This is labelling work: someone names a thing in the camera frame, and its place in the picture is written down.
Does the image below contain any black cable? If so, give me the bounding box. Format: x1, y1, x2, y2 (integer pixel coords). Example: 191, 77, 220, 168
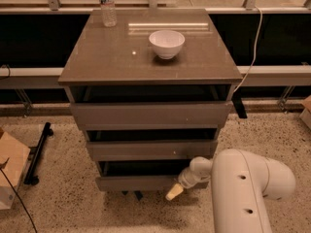
0, 165, 39, 233

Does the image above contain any clear plastic water bottle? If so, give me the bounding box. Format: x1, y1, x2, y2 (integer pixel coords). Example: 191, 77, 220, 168
99, 0, 117, 27

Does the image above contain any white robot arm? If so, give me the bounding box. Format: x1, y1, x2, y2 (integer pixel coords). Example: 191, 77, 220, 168
166, 149, 295, 233

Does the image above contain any grey top drawer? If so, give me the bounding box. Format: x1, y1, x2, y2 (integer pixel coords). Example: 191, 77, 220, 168
70, 102, 232, 130

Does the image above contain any cardboard box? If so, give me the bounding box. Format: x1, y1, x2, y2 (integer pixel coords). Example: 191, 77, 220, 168
0, 129, 30, 210
299, 95, 311, 129

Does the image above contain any black stand bar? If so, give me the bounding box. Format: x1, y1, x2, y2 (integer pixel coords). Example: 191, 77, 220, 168
24, 122, 53, 185

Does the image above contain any cardboard box left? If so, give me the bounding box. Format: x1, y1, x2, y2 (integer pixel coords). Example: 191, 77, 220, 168
0, 129, 30, 210

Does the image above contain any cardboard box right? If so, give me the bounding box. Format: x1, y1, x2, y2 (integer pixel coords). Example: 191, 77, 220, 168
299, 95, 311, 129

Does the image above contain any grey drawer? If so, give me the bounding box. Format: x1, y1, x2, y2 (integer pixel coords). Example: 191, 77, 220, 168
96, 159, 190, 191
70, 102, 232, 130
86, 140, 218, 161

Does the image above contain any blue tape cross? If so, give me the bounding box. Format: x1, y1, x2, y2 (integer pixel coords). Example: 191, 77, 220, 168
121, 190, 143, 201

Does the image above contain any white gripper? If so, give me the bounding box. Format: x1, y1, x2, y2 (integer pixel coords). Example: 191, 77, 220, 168
165, 167, 210, 201

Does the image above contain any white cable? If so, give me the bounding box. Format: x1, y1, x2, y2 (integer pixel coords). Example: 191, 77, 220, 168
232, 7, 263, 94

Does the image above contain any grey drawer cabinet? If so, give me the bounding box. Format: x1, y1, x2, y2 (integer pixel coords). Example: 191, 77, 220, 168
57, 8, 244, 188

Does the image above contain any grey bottom drawer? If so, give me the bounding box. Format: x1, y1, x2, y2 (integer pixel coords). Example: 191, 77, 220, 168
96, 159, 190, 191

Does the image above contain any grey middle drawer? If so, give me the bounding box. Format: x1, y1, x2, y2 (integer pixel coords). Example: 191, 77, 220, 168
86, 140, 218, 161

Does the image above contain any white ceramic bowl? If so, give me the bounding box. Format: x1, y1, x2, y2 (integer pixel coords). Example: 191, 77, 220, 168
149, 30, 186, 59

